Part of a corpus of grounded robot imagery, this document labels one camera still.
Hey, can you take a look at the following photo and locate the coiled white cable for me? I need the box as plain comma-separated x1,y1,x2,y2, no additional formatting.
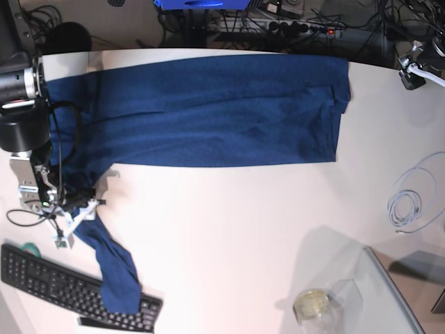
387,150,445,234

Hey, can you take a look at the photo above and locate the black computer keyboard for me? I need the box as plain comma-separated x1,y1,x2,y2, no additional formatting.
1,244,163,333

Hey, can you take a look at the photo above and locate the clear glass jar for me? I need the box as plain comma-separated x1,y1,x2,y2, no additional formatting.
293,289,335,333

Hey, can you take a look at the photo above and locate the blue box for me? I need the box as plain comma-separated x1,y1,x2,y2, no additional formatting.
154,0,250,10

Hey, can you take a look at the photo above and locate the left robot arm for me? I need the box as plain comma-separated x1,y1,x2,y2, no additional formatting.
398,1,444,90

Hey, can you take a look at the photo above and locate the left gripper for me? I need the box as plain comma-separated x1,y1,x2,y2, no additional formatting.
398,41,444,90

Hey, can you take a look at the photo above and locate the white power strip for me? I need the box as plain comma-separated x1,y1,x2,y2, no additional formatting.
209,17,345,39

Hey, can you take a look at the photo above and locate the green tape roll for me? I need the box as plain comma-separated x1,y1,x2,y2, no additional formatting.
21,243,41,257

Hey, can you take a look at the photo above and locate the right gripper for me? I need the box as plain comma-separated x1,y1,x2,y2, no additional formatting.
55,188,96,214

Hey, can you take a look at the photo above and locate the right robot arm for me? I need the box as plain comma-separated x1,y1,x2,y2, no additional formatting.
1,1,95,212

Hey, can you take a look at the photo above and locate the dark blue t-shirt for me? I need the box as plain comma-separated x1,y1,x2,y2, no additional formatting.
44,54,351,315

